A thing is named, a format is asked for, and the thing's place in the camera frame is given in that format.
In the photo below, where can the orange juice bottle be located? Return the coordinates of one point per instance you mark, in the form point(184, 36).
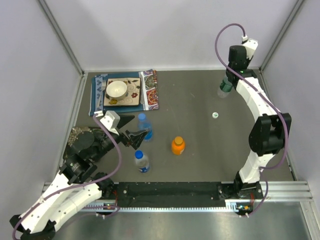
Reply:
point(178, 145)

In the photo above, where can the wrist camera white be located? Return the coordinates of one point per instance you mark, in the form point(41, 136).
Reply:
point(107, 121)
point(250, 45)

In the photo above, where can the blue patterned placemat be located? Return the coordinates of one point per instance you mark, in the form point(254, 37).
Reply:
point(148, 80)

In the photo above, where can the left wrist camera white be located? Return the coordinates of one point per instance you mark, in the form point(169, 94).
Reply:
point(107, 121)

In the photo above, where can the dark floral coaster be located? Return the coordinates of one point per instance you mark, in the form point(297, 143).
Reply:
point(86, 142)

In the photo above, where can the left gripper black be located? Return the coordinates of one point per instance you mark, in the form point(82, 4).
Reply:
point(136, 138)

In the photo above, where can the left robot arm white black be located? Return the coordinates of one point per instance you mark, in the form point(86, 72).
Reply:
point(76, 184)

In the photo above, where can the blue liquid bottle blue cap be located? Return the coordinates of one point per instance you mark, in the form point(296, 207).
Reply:
point(144, 124)

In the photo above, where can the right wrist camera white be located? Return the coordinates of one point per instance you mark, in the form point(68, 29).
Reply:
point(250, 45)

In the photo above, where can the silver knife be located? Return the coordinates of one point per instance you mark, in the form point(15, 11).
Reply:
point(142, 98)

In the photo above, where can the square floral plate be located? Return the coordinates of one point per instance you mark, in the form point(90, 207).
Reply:
point(132, 97)

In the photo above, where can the silver fork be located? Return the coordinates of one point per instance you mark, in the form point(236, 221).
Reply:
point(101, 90)

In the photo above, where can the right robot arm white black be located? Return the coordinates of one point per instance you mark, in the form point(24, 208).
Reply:
point(267, 136)

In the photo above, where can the white green bottle cap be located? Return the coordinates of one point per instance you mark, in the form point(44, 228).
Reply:
point(215, 115)

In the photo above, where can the clear bottle green label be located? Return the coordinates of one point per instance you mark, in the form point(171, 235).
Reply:
point(224, 88)

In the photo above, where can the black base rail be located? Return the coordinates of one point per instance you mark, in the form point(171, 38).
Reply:
point(168, 195)

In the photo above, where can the white ceramic bowl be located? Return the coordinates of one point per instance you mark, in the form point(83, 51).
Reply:
point(116, 90)

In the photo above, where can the clear water bottle blue cap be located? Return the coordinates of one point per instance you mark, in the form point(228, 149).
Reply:
point(141, 161)

